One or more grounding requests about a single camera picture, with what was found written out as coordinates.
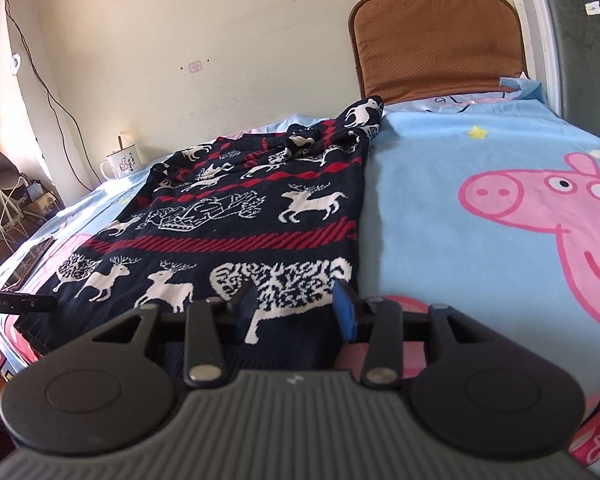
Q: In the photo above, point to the small blue box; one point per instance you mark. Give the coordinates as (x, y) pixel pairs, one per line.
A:
(34, 191)

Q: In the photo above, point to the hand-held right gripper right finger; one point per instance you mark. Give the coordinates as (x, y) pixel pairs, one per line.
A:
(342, 315)

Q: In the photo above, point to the brown seat cushion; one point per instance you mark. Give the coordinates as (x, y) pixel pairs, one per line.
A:
(435, 45)

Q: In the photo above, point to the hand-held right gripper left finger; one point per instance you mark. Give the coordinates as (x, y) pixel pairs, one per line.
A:
(245, 310)

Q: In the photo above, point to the white window frame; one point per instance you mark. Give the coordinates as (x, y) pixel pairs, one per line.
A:
(537, 35)

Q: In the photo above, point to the dark reindeer knit sweater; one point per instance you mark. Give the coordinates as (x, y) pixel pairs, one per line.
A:
(230, 220)

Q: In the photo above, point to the white round wall hook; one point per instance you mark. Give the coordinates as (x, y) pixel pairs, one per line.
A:
(14, 62)

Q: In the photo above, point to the blue cartoon printed bedsheet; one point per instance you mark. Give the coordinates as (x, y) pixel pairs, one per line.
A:
(430, 210)

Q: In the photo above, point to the black phone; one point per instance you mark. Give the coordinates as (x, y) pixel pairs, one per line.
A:
(32, 260)

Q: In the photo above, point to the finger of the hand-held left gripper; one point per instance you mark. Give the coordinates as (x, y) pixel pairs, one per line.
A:
(40, 304)

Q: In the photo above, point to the pink wall sticker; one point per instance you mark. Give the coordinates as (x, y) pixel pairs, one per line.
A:
(196, 66)

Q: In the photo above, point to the window glass pane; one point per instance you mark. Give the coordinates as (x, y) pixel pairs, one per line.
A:
(585, 50)

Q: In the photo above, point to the white enamel mug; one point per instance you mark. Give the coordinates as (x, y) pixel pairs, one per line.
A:
(122, 162)

